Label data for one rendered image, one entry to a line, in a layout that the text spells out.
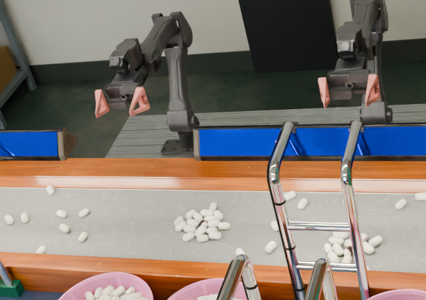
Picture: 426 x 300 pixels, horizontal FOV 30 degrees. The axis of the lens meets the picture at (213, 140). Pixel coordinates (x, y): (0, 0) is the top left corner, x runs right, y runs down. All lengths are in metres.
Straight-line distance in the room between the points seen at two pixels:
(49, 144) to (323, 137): 0.70
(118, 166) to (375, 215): 0.81
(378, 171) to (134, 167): 0.73
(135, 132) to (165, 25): 0.51
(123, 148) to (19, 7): 2.05
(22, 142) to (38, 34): 2.58
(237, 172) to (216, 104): 1.82
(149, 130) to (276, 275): 0.97
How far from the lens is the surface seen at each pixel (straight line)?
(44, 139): 2.03
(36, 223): 2.38
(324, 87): 1.90
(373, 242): 1.96
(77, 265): 2.13
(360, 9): 2.21
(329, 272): 1.45
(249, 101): 4.00
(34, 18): 4.57
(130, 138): 2.71
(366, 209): 2.08
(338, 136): 1.74
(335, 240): 1.98
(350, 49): 1.90
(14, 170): 2.60
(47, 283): 2.21
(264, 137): 1.78
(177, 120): 2.46
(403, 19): 3.99
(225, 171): 2.26
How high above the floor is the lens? 2.10
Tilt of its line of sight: 34 degrees down
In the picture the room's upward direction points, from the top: 16 degrees counter-clockwise
